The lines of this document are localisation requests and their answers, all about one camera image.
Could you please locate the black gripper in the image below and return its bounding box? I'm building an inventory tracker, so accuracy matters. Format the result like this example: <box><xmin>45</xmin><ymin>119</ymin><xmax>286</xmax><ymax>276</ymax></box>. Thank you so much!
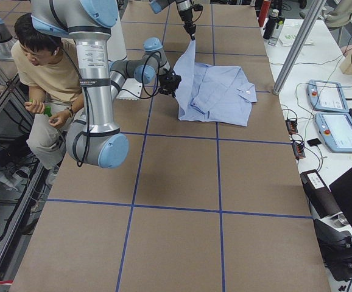
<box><xmin>158</xmin><ymin>69</ymin><xmax>181</xmax><ymax>97</ymax></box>
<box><xmin>178</xmin><ymin>4</ymin><xmax>203</xmax><ymax>40</ymax></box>

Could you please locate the blue striped button-up shirt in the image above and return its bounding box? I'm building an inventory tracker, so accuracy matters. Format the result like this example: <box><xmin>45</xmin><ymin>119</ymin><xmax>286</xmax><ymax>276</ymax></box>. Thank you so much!
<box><xmin>174</xmin><ymin>40</ymin><xmax>258</xmax><ymax>127</ymax></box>

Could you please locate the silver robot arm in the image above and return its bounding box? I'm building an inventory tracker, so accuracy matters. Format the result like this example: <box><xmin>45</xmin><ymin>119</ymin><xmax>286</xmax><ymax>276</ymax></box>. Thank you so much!
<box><xmin>32</xmin><ymin>1</ymin><xmax>181</xmax><ymax>169</ymax></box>
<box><xmin>149</xmin><ymin>0</ymin><xmax>203</xmax><ymax>41</ymax></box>

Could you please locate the red bottle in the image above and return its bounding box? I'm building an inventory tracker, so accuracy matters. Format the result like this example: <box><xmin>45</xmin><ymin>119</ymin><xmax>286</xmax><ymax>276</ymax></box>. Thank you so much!
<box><xmin>258</xmin><ymin>0</ymin><xmax>271</xmax><ymax>27</ymax></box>

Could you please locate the black water bottle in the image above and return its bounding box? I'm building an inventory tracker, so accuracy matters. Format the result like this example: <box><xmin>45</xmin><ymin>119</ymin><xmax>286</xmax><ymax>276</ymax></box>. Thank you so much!
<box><xmin>262</xmin><ymin>9</ymin><xmax>280</xmax><ymax>40</ymax></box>

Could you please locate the clear water bottle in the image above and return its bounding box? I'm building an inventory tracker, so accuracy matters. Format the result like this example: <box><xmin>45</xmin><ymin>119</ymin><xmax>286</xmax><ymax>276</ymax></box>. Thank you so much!
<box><xmin>268</xmin><ymin>16</ymin><xmax>285</xmax><ymax>46</ymax></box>

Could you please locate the person in beige shirt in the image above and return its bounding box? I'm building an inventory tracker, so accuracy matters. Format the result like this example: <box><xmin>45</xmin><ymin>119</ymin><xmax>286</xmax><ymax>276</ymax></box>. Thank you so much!
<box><xmin>11</xmin><ymin>13</ymin><xmax>84</xmax><ymax>185</ymax></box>

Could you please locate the upper teach pendant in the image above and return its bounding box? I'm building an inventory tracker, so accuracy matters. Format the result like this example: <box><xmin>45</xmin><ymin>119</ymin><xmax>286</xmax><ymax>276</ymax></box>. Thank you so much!
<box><xmin>306</xmin><ymin>80</ymin><xmax>349</xmax><ymax>113</ymax></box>

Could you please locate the teach pendant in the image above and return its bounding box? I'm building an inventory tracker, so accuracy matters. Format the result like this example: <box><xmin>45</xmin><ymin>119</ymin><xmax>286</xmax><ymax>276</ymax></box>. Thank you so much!
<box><xmin>306</xmin><ymin>80</ymin><xmax>349</xmax><ymax>113</ymax></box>
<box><xmin>314</xmin><ymin>113</ymin><xmax>352</xmax><ymax>153</ymax></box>

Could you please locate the lower teach pendant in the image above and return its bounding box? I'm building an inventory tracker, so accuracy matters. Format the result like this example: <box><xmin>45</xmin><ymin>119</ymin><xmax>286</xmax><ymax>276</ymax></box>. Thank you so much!
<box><xmin>314</xmin><ymin>113</ymin><xmax>352</xmax><ymax>153</ymax></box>

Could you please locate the aluminium frame post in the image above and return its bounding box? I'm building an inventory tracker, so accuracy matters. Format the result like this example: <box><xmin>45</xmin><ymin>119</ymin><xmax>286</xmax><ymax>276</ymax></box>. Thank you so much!
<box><xmin>273</xmin><ymin>0</ymin><xmax>326</xmax><ymax>96</ymax></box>

